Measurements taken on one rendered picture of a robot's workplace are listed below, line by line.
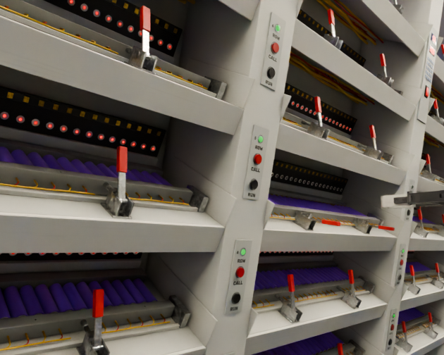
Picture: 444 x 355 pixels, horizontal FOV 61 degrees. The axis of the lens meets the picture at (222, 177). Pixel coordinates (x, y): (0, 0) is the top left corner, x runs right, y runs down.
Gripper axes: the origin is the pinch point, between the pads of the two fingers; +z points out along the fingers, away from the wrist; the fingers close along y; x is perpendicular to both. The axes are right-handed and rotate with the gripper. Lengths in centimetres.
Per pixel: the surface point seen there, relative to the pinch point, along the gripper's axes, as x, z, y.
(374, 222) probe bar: 4.6, 9.5, -7.2
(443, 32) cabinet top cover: -70, -1, -54
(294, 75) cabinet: -33.2, 17.2, 20.1
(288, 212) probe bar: 4.7, 9.4, 34.5
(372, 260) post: 15.5, 13.1, -12.7
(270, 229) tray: 8.8, 5.4, 45.7
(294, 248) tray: 12.1, 7.2, 35.9
